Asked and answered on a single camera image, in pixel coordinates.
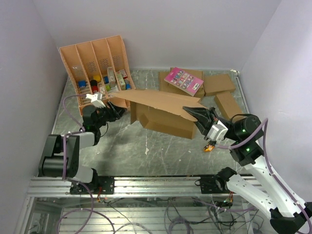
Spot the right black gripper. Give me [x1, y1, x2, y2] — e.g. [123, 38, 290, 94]
[182, 105, 234, 140]

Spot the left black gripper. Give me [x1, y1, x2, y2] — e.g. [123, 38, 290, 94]
[95, 100, 127, 129]

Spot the large cardboard box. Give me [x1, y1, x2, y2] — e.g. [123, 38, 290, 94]
[111, 89, 204, 139]

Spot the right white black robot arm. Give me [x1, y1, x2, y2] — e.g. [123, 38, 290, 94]
[183, 106, 312, 234]

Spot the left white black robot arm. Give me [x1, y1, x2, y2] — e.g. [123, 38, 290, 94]
[38, 102, 126, 195]

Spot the small folded cardboard box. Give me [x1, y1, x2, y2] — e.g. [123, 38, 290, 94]
[214, 92, 244, 122]

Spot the folded cardboard box middle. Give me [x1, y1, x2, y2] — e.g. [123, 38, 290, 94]
[203, 74, 236, 97]

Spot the folded cardboard box under book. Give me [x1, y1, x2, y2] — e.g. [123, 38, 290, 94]
[158, 69, 205, 99]

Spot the orange toy car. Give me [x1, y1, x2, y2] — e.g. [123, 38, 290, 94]
[203, 144, 215, 152]

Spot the green white small carton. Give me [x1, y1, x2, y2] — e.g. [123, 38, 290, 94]
[116, 72, 126, 90]

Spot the pink paperback book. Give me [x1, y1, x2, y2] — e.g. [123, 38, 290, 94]
[165, 67, 204, 97]

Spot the peach plastic file organizer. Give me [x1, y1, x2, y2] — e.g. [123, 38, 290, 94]
[59, 35, 136, 113]

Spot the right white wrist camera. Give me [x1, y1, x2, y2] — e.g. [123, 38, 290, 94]
[207, 124, 228, 144]

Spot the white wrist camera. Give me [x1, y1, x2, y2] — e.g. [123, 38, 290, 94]
[207, 124, 228, 144]
[86, 92, 106, 108]

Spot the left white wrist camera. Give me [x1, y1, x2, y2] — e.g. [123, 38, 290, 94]
[86, 92, 106, 108]

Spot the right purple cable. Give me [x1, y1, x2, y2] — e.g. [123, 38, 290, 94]
[214, 118, 312, 234]

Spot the purple cable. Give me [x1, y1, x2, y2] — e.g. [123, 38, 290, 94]
[55, 94, 95, 232]
[214, 118, 312, 234]

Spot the aluminium mounting rail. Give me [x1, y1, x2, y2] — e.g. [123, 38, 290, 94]
[27, 176, 202, 198]

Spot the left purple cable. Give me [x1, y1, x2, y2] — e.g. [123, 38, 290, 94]
[55, 94, 95, 232]

